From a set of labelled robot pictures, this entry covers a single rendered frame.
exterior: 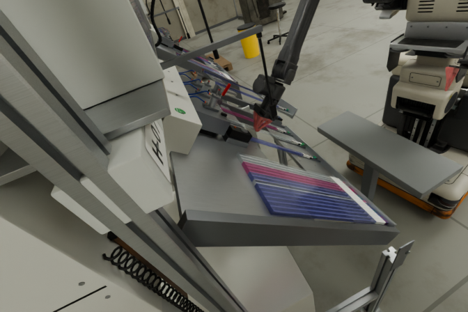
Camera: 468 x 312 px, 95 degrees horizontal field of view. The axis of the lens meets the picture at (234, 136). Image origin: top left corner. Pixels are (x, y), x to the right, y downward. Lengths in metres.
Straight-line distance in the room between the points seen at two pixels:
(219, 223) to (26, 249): 0.23
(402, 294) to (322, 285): 0.38
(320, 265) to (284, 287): 0.70
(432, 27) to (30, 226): 1.33
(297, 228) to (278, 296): 0.44
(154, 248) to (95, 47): 0.25
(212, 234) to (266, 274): 0.56
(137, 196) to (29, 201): 0.15
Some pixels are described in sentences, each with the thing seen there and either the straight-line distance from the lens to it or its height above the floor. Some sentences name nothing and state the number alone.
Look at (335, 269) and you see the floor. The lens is 1.58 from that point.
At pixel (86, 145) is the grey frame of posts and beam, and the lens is 0.20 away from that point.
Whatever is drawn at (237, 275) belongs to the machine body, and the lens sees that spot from 0.94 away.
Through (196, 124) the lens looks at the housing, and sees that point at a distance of 0.46.
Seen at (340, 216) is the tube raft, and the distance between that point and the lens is 0.66.
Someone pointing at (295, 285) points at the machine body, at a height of 0.62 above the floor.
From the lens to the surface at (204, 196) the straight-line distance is 0.41.
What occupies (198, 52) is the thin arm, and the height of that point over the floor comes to 1.34.
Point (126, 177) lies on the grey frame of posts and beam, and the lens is 0.22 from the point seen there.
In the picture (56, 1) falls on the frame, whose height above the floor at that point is 1.50.
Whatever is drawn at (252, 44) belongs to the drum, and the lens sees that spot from 4.48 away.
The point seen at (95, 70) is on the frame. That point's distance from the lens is 0.33.
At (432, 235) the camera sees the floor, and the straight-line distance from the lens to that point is 1.79.
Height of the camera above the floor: 1.48
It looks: 37 degrees down
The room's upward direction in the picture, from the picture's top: 19 degrees counter-clockwise
